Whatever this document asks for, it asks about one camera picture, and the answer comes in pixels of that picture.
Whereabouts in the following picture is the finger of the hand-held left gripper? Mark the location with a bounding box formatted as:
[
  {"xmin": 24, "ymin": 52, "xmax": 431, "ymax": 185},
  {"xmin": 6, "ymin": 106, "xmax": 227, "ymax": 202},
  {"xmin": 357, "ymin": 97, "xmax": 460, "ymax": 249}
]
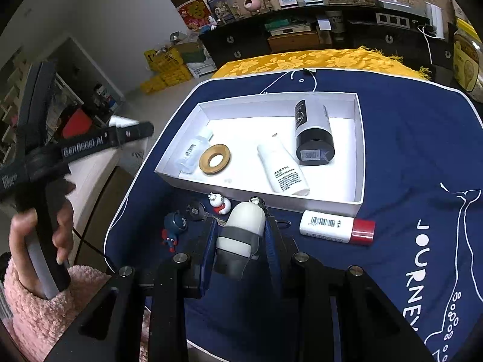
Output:
[{"xmin": 114, "ymin": 122, "xmax": 155, "ymax": 147}]

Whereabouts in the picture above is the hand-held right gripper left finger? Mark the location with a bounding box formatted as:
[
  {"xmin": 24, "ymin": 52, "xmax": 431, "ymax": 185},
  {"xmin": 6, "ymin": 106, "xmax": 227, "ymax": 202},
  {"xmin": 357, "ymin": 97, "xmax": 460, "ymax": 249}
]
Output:
[{"xmin": 45, "ymin": 217, "xmax": 221, "ymax": 362}]

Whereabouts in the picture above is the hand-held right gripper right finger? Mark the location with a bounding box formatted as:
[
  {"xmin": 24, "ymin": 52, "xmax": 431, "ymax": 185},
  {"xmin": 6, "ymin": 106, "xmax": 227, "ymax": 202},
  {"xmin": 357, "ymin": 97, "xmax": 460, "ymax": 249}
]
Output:
[{"xmin": 264, "ymin": 215, "xmax": 434, "ymax": 362}]

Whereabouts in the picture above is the white case with grey band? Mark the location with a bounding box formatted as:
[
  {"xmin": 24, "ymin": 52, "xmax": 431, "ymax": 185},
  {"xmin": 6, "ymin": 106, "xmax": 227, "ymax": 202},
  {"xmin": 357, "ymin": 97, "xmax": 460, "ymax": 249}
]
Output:
[{"xmin": 213, "ymin": 195, "xmax": 267, "ymax": 280}]

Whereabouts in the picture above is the blue-headed toy figure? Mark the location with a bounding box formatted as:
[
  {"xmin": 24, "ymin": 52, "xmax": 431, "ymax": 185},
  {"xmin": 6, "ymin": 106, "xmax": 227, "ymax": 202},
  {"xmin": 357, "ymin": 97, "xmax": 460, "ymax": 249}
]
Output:
[{"xmin": 162, "ymin": 212, "xmax": 188, "ymax": 253}]

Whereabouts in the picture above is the black keychain charm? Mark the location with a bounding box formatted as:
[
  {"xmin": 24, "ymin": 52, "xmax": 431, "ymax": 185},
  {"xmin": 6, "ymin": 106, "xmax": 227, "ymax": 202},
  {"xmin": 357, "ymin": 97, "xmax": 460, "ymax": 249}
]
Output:
[{"xmin": 186, "ymin": 201, "xmax": 207, "ymax": 221}]

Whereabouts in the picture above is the white and red toy figure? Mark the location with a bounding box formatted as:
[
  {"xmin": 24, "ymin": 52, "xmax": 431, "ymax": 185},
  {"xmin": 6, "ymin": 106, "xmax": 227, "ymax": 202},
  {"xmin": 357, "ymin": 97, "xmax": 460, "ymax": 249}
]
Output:
[{"xmin": 207, "ymin": 192, "xmax": 232, "ymax": 215}]

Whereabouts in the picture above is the clear sanitizer bottle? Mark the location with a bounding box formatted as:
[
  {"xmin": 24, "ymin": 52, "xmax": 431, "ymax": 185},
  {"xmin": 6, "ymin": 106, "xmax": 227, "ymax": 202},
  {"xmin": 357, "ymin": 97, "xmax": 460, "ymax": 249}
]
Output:
[{"xmin": 177, "ymin": 130, "xmax": 215, "ymax": 174}]

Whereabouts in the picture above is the white tube with red cap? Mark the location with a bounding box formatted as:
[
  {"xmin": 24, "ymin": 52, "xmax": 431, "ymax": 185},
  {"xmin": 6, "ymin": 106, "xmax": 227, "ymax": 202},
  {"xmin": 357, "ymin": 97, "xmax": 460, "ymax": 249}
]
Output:
[{"xmin": 299, "ymin": 210, "xmax": 376, "ymax": 245}]

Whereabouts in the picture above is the wooden ring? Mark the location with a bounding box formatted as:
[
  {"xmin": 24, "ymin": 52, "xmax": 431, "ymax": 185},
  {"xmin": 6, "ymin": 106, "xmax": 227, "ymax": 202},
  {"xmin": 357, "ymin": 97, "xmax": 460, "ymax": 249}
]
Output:
[{"xmin": 199, "ymin": 144, "xmax": 232, "ymax": 176}]

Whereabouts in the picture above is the white squeeze bottle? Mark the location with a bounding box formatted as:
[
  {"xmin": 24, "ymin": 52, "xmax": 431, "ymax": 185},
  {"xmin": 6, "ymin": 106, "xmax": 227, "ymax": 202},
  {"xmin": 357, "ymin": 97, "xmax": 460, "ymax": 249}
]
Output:
[{"xmin": 257, "ymin": 136, "xmax": 311, "ymax": 197}]

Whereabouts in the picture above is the white cardboard box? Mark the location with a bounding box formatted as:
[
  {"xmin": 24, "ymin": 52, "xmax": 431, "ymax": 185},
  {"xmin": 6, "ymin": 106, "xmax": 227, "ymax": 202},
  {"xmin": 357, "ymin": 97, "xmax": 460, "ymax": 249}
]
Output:
[{"xmin": 155, "ymin": 92, "xmax": 365, "ymax": 216}]

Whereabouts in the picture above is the frosted jar with black lid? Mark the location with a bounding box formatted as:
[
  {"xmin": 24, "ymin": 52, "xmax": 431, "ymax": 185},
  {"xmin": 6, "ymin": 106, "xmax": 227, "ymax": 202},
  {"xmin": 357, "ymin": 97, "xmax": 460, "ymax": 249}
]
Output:
[{"xmin": 293, "ymin": 99, "xmax": 336, "ymax": 166}]

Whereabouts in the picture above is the person's left hand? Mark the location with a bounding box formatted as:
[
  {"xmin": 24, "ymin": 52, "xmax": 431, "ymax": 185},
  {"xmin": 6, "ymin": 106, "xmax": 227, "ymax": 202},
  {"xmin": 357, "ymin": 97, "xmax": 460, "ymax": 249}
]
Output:
[{"xmin": 8, "ymin": 183, "xmax": 76, "ymax": 295}]

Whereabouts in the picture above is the leaf-patterned box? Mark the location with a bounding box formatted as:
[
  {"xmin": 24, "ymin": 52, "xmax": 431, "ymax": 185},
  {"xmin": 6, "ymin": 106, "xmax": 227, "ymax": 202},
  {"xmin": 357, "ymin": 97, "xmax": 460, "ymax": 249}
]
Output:
[{"xmin": 128, "ymin": 141, "xmax": 152, "ymax": 170}]

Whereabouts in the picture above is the yellow plastic crate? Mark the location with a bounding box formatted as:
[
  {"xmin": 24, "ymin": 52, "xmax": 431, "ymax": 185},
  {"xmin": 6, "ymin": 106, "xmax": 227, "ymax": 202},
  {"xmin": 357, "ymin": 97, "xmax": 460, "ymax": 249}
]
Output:
[
  {"xmin": 145, "ymin": 47, "xmax": 182, "ymax": 72},
  {"xmin": 140, "ymin": 77, "xmax": 167, "ymax": 94},
  {"xmin": 160, "ymin": 66, "xmax": 193, "ymax": 85}
]

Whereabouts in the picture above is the storage shelf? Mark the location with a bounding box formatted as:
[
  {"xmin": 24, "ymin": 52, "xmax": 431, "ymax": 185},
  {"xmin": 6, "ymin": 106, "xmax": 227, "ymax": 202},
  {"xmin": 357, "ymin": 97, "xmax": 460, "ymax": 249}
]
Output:
[{"xmin": 91, "ymin": 81, "xmax": 125, "ymax": 112}]

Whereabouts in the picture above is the white cushioned stool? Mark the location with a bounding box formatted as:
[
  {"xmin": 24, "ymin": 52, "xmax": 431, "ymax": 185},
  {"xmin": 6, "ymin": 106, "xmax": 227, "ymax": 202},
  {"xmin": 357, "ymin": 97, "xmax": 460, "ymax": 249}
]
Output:
[{"xmin": 66, "ymin": 116, "xmax": 151, "ymax": 212}]

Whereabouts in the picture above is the red chair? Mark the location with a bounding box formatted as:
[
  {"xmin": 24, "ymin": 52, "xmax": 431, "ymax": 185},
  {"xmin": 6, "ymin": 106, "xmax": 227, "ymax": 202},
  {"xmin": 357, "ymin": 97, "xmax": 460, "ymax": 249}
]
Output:
[{"xmin": 62, "ymin": 107, "xmax": 95, "ymax": 140}]

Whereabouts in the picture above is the black TV cabinet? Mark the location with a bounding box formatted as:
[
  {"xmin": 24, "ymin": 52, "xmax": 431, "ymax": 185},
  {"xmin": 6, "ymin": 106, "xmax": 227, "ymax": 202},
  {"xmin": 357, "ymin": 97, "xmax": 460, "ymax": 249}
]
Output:
[{"xmin": 199, "ymin": 2, "xmax": 453, "ymax": 70}]

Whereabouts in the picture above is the red festive poster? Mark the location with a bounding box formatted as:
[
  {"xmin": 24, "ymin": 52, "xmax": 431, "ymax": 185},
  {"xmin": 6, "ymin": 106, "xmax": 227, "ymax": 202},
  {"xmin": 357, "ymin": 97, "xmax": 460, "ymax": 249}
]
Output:
[{"xmin": 177, "ymin": 0, "xmax": 212, "ymax": 31}]

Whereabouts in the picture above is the blue boxed figurine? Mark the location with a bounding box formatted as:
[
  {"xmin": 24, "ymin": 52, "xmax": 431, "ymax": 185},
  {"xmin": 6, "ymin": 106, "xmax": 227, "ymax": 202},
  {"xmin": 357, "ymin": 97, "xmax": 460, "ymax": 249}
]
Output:
[{"xmin": 207, "ymin": 0, "xmax": 242, "ymax": 21}]

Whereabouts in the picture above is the navy printed cloth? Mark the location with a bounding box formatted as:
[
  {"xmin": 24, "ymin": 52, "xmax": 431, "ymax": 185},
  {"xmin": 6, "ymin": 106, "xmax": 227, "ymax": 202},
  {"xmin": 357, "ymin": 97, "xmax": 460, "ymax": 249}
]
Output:
[{"xmin": 104, "ymin": 68, "xmax": 483, "ymax": 362}]

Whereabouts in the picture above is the brown wooden box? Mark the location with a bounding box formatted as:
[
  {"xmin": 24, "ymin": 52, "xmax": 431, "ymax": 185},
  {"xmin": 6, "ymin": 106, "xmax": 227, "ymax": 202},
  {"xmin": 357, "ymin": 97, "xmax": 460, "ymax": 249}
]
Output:
[{"xmin": 267, "ymin": 30, "xmax": 319, "ymax": 53}]

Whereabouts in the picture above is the stack of green books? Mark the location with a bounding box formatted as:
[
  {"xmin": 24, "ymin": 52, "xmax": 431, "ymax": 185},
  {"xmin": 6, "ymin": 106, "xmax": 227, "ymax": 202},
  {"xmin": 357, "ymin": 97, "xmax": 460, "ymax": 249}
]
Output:
[{"xmin": 264, "ymin": 19, "xmax": 312, "ymax": 34}]

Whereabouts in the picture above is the printed mug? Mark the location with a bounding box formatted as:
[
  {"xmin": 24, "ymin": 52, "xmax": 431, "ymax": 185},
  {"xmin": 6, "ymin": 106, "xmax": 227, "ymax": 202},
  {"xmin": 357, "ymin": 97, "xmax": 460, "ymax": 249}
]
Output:
[{"xmin": 326, "ymin": 9, "xmax": 346, "ymax": 40}]

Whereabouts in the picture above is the grey socket panel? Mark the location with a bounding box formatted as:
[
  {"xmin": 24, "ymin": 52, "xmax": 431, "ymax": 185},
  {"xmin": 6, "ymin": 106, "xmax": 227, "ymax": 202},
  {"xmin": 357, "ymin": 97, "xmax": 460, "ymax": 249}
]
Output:
[{"xmin": 375, "ymin": 11, "xmax": 410, "ymax": 29}]

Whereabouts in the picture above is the yellow-lidded snack container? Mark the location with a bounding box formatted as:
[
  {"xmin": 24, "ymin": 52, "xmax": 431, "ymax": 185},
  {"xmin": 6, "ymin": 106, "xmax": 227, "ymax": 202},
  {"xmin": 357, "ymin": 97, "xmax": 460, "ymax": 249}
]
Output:
[{"xmin": 451, "ymin": 17, "xmax": 483, "ymax": 102}]

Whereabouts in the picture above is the white router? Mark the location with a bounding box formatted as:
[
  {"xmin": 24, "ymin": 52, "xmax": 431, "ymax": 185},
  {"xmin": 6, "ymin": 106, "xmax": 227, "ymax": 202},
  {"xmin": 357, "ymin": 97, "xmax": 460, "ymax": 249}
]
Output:
[{"xmin": 424, "ymin": 2, "xmax": 446, "ymax": 40}]

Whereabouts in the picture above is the black cable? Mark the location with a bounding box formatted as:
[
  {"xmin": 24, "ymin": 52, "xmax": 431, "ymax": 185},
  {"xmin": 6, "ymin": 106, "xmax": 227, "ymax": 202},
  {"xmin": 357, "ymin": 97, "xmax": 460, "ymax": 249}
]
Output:
[{"xmin": 70, "ymin": 226, "xmax": 114, "ymax": 272}]

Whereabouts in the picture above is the white cable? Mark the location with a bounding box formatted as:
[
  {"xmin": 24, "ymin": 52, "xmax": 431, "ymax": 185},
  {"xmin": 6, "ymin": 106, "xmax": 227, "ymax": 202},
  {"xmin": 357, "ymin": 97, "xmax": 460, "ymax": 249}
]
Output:
[{"xmin": 419, "ymin": 26, "xmax": 438, "ymax": 65}]

